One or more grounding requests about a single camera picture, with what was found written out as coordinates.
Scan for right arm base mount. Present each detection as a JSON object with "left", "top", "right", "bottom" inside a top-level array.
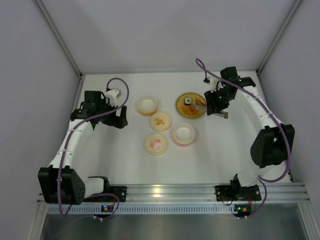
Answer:
[{"left": 214, "top": 174, "right": 262, "bottom": 203}]

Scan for sushi roll piece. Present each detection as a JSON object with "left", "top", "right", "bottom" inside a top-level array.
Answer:
[{"left": 184, "top": 97, "right": 192, "bottom": 106}]

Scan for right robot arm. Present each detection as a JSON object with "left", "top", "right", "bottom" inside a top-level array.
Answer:
[{"left": 204, "top": 66, "right": 295, "bottom": 189}]

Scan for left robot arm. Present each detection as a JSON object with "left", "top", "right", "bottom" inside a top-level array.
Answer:
[{"left": 38, "top": 88, "right": 128, "bottom": 205}]

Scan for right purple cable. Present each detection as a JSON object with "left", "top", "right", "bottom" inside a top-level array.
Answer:
[{"left": 195, "top": 58, "right": 293, "bottom": 221}]

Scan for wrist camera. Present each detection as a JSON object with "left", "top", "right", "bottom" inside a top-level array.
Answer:
[
  {"left": 203, "top": 76, "right": 221, "bottom": 92},
  {"left": 105, "top": 88, "right": 122, "bottom": 107}
]

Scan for cream lid pink handle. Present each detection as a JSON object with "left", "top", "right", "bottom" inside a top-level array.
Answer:
[{"left": 144, "top": 133, "right": 168, "bottom": 156}]

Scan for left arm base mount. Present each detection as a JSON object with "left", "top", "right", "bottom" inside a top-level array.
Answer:
[{"left": 84, "top": 185, "right": 127, "bottom": 203}]

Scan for aluminium front rail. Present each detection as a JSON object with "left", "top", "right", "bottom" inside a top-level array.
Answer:
[{"left": 37, "top": 182, "right": 310, "bottom": 204}]

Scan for right aluminium frame post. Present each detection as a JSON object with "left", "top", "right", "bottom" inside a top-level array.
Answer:
[{"left": 255, "top": 0, "right": 305, "bottom": 76}]

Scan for metal tongs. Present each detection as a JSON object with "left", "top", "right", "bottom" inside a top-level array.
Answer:
[{"left": 191, "top": 98, "right": 229, "bottom": 119}]

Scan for round bamboo tray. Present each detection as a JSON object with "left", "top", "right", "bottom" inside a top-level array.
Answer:
[{"left": 175, "top": 92, "right": 207, "bottom": 119}]

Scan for aluminium frame post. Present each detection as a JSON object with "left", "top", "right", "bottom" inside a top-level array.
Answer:
[
  {"left": 33, "top": 0, "right": 83, "bottom": 78},
  {"left": 255, "top": 0, "right": 305, "bottom": 76}
]

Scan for cream lid orange handle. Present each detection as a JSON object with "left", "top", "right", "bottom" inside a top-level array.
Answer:
[{"left": 149, "top": 112, "right": 172, "bottom": 132}]

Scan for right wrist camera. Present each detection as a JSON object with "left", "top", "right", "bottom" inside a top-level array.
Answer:
[{"left": 203, "top": 76, "right": 221, "bottom": 92}]

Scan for fried food piece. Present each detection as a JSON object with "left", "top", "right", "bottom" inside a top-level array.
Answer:
[{"left": 182, "top": 105, "right": 199, "bottom": 116}]

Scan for pink lunch bowl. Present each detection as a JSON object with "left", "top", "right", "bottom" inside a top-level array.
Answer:
[{"left": 172, "top": 122, "right": 196, "bottom": 147}]

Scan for left aluminium frame post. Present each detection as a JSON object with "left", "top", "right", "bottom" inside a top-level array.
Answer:
[{"left": 33, "top": 0, "right": 83, "bottom": 78}]

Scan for slotted cable duct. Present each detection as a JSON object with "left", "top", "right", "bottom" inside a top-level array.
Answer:
[{"left": 46, "top": 203, "right": 238, "bottom": 216}]

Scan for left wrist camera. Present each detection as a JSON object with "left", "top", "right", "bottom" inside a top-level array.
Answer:
[{"left": 105, "top": 88, "right": 122, "bottom": 107}]

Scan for orange lunch bowl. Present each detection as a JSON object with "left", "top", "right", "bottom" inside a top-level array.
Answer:
[{"left": 136, "top": 94, "right": 158, "bottom": 116}]

